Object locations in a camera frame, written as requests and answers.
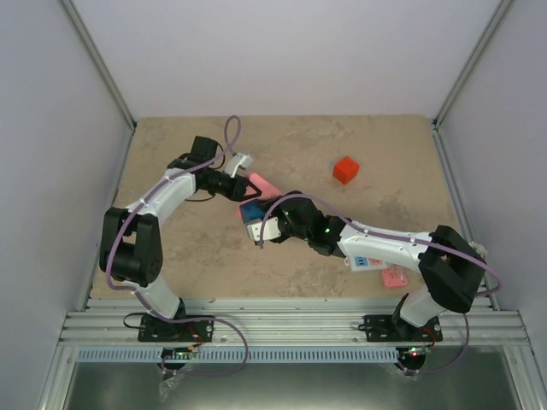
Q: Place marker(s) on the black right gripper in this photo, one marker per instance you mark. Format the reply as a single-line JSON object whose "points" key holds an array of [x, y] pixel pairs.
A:
{"points": [[277, 208]]}

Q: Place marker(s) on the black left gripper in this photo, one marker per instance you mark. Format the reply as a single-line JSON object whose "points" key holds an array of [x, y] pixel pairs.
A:
{"points": [[236, 190]]}

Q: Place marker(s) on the pink power strip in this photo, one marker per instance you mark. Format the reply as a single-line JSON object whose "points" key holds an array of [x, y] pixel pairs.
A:
{"points": [[268, 190]]}

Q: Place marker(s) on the blue cube socket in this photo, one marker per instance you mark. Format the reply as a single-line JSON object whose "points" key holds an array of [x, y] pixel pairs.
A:
{"points": [[252, 210]]}

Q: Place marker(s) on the red cube socket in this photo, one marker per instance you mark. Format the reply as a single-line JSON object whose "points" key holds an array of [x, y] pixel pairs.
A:
{"points": [[345, 170]]}

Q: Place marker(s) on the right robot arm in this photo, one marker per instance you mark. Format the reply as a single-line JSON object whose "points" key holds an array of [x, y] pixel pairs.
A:
{"points": [[451, 270]]}

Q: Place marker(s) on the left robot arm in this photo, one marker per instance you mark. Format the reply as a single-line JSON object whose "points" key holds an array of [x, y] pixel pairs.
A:
{"points": [[131, 246]]}

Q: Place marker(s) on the small pink socket block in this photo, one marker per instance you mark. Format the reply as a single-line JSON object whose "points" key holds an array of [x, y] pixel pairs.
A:
{"points": [[394, 277]]}

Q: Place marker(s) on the white power strip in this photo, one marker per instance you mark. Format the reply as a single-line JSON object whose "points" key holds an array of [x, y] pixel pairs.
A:
{"points": [[364, 264]]}

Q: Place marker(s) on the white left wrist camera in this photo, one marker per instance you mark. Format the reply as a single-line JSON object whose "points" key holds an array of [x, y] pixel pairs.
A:
{"points": [[238, 162]]}

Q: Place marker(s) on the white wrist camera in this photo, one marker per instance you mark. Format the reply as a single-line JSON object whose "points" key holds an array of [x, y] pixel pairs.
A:
{"points": [[238, 162], [259, 230]]}

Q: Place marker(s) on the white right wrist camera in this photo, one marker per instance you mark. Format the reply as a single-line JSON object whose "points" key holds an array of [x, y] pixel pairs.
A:
{"points": [[259, 230]]}

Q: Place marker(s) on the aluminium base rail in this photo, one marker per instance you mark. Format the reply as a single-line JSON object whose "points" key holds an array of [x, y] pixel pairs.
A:
{"points": [[289, 322]]}

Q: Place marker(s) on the aluminium frame post left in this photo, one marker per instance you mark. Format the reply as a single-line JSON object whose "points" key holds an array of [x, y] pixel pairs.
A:
{"points": [[85, 37]]}

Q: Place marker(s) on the aluminium frame post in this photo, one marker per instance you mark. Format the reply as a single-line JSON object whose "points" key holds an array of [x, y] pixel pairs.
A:
{"points": [[493, 25], [85, 37]]}

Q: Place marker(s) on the grey slotted cable duct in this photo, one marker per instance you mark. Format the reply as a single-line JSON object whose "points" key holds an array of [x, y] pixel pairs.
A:
{"points": [[236, 355]]}

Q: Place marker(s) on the aluminium frame post right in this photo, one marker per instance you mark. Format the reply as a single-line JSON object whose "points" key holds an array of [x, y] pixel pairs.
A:
{"points": [[493, 25]]}

